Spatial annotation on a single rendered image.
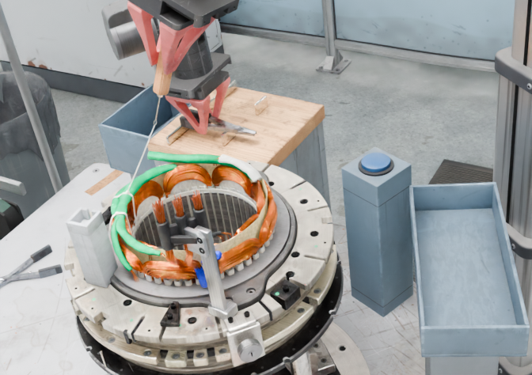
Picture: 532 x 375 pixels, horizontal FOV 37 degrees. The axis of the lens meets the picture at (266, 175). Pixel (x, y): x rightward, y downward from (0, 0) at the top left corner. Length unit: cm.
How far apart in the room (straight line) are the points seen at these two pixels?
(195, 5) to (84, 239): 29
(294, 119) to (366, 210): 18
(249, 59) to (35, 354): 260
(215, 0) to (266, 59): 298
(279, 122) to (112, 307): 43
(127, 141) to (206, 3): 54
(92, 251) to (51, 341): 48
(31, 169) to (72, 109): 110
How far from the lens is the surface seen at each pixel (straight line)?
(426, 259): 98
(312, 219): 93
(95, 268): 89
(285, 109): 121
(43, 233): 156
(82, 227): 85
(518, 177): 113
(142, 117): 133
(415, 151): 297
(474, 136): 306
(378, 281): 120
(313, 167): 123
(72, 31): 353
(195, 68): 108
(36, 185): 260
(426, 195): 103
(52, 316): 137
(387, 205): 111
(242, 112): 121
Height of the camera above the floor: 168
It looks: 35 degrees down
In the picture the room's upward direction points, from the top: 9 degrees counter-clockwise
